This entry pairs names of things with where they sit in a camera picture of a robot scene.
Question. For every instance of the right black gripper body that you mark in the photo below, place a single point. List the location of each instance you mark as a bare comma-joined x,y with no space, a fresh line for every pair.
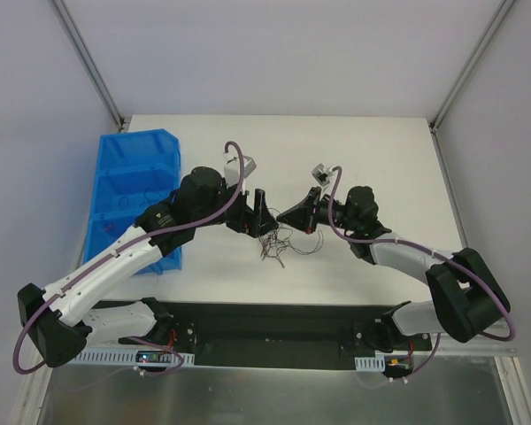
315,208

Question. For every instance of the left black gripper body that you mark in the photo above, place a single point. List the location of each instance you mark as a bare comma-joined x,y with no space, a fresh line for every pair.
250,212

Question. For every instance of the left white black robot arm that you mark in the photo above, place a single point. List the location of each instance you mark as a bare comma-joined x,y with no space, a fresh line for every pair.
62,319

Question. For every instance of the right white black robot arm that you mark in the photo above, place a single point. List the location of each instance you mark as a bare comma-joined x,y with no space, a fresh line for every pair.
465,297

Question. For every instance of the blue plastic compartment bin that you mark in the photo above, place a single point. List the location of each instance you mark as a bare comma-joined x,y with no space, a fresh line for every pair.
133,171

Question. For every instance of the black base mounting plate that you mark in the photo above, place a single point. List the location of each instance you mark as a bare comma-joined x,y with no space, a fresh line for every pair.
324,337

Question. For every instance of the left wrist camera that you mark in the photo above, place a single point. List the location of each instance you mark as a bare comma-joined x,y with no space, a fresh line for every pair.
236,167

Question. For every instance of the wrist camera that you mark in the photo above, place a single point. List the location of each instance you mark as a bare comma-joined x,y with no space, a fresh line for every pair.
236,167
322,174

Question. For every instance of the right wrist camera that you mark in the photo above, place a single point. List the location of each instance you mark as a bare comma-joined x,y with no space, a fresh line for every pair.
322,174

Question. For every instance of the right white cable duct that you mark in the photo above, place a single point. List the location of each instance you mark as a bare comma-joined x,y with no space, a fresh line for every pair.
375,363

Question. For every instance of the white cable duct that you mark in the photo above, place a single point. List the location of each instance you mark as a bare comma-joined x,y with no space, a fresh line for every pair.
132,357
375,363

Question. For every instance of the left aluminium corner post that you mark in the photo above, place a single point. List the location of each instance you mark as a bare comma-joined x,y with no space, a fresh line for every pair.
82,51

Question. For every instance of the aluminium corner post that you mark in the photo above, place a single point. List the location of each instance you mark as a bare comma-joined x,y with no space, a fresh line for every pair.
82,51
477,54

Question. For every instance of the left white cable duct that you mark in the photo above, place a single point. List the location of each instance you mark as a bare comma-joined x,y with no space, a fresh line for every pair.
132,357

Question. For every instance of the right aluminium corner post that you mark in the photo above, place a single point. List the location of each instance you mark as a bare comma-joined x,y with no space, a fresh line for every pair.
477,54

